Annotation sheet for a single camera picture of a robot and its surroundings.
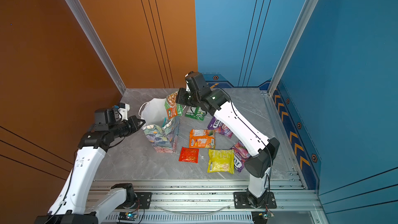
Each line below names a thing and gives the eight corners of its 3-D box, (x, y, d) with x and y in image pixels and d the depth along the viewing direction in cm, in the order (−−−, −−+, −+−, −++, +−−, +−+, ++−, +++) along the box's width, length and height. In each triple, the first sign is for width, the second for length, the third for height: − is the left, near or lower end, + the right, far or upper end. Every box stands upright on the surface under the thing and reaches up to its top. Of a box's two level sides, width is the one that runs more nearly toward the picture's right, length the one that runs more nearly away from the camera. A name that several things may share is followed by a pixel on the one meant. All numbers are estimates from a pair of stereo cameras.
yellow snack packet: (207, 173, 83) (207, 171, 80) (207, 151, 91) (207, 149, 88) (235, 173, 83) (236, 171, 80) (232, 151, 91) (233, 149, 88)
